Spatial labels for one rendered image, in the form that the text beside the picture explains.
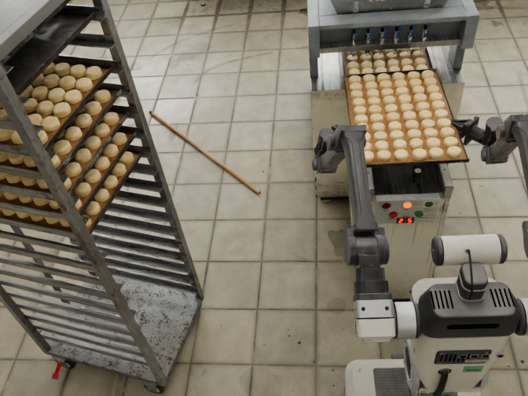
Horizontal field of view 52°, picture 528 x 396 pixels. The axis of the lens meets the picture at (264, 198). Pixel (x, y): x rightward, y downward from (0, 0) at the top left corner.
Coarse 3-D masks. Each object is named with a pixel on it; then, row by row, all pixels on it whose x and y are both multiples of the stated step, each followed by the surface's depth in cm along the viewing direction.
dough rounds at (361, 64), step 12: (348, 60) 262; (360, 60) 263; (372, 60) 262; (384, 60) 261; (396, 60) 257; (408, 60) 256; (420, 60) 255; (348, 72) 258; (360, 72) 257; (372, 72) 256
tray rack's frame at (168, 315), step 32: (0, 0) 138; (32, 0) 136; (64, 0) 141; (0, 32) 127; (0, 288) 221; (96, 288) 280; (128, 288) 278; (160, 288) 276; (64, 320) 269; (96, 320) 267; (160, 320) 264; (192, 320) 263; (64, 352) 257; (160, 352) 252
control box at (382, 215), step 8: (376, 200) 210; (384, 200) 210; (392, 200) 210; (400, 200) 209; (408, 200) 209; (416, 200) 209; (424, 200) 209; (432, 200) 209; (376, 208) 213; (384, 208) 213; (392, 208) 213; (400, 208) 213; (408, 208) 212; (416, 208) 212; (424, 208) 212; (432, 208) 212; (376, 216) 217; (384, 216) 216; (400, 216) 216; (408, 216) 216; (424, 216) 215; (432, 216) 215
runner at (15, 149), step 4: (0, 144) 147; (4, 144) 147; (0, 148) 149; (4, 148) 148; (8, 148) 148; (12, 148) 147; (16, 148) 147; (20, 148) 146; (24, 148) 146; (12, 152) 149; (16, 152) 148; (20, 152) 147; (24, 152) 147; (28, 152) 146; (48, 152) 144; (52, 152) 147; (56, 152) 147; (52, 156) 146
